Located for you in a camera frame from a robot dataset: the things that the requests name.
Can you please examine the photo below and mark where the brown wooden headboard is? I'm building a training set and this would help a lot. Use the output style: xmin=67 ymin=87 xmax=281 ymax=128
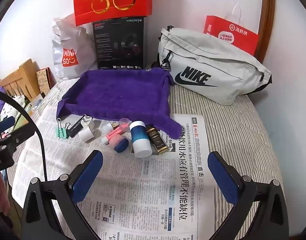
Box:
xmin=253 ymin=0 xmax=276 ymax=64

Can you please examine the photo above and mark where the white cup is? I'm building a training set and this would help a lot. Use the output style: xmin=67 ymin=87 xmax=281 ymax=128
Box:
xmin=81 ymin=114 xmax=94 ymax=130

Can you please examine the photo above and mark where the white patterned cloth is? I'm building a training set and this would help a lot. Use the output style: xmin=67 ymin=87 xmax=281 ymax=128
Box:
xmin=0 ymin=95 xmax=31 ymax=130

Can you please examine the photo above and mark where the red paper bag white handle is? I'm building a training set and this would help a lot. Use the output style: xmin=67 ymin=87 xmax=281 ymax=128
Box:
xmin=203 ymin=4 xmax=260 ymax=57

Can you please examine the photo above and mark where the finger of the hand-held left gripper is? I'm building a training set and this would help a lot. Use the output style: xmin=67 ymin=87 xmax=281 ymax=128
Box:
xmin=0 ymin=128 xmax=36 ymax=153
xmin=0 ymin=117 xmax=16 ymax=134

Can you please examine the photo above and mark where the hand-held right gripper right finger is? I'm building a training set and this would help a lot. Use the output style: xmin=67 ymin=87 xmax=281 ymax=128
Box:
xmin=207 ymin=151 xmax=290 ymax=240

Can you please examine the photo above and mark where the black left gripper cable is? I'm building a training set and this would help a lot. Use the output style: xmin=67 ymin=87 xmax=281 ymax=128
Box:
xmin=0 ymin=89 xmax=48 ymax=182

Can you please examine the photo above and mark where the red gift bag gold print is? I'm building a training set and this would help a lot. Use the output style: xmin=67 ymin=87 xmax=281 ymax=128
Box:
xmin=73 ymin=0 xmax=153 ymax=27

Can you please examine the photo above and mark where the blue and white bottle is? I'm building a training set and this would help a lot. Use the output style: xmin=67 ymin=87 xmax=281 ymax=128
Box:
xmin=129 ymin=120 xmax=153 ymax=158

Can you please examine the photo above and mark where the pink and blue capsule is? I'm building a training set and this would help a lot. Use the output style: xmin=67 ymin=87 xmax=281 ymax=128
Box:
xmin=110 ymin=135 xmax=129 ymax=153

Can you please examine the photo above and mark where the white plastic bag red label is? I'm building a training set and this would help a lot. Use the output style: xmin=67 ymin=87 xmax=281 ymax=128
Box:
xmin=51 ymin=13 xmax=98 ymax=80

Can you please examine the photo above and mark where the black product box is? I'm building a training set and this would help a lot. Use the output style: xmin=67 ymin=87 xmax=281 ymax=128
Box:
xmin=92 ymin=17 xmax=144 ymax=70

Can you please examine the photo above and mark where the purple towel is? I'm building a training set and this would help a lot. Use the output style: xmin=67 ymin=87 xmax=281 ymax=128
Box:
xmin=56 ymin=67 xmax=183 ymax=140

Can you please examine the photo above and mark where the pink highlighter pen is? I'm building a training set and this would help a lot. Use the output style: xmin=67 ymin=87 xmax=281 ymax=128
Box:
xmin=100 ymin=124 xmax=123 ymax=145

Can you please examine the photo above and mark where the newspaper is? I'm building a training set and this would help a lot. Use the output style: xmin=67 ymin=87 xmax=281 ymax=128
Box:
xmin=14 ymin=105 xmax=220 ymax=240

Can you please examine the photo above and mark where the brown book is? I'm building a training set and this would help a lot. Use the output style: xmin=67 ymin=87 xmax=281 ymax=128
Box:
xmin=36 ymin=67 xmax=52 ymax=97

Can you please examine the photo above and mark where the black cosmetic box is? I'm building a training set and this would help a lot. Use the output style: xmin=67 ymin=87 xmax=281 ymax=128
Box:
xmin=68 ymin=116 xmax=86 ymax=138

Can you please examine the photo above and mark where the white charger plug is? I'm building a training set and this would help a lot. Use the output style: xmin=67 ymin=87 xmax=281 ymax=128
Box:
xmin=78 ymin=128 xmax=94 ymax=143

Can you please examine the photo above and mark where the wooden rack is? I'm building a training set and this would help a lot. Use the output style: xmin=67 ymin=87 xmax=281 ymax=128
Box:
xmin=0 ymin=59 xmax=41 ymax=102

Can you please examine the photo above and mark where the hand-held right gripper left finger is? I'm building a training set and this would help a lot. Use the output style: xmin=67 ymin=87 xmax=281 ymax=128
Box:
xmin=22 ymin=149 xmax=104 ymax=240

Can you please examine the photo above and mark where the clear pink plastic cup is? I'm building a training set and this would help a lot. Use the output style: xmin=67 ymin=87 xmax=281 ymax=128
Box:
xmin=119 ymin=118 xmax=131 ymax=133

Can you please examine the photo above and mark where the mint green tube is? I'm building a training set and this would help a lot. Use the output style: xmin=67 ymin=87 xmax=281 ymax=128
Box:
xmin=56 ymin=117 xmax=71 ymax=138

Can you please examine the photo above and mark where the white printed bag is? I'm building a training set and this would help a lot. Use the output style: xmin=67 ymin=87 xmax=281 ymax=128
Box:
xmin=158 ymin=26 xmax=273 ymax=106

